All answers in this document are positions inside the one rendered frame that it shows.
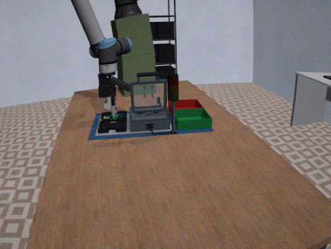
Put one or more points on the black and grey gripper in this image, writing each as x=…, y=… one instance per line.
x=107, y=89

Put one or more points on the red bin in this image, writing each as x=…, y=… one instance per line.
x=185, y=104

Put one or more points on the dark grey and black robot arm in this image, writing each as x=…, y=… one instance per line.
x=106, y=49

